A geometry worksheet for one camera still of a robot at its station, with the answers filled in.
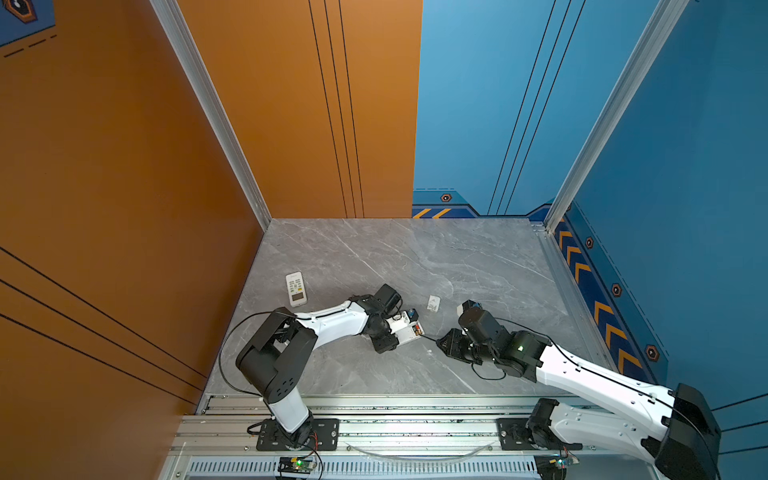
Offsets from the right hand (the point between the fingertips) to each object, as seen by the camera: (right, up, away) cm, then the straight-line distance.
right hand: (435, 347), depth 77 cm
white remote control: (-44, +12, +23) cm, 51 cm away
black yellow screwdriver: (-3, 0, +12) cm, 13 cm away
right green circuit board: (+27, -26, -7) cm, 38 cm away
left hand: (-12, -1, +14) cm, 19 cm away
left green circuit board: (-34, -26, -6) cm, 43 cm away
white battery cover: (+2, +8, +20) cm, 21 cm away
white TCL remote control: (-8, +4, +5) cm, 10 cm away
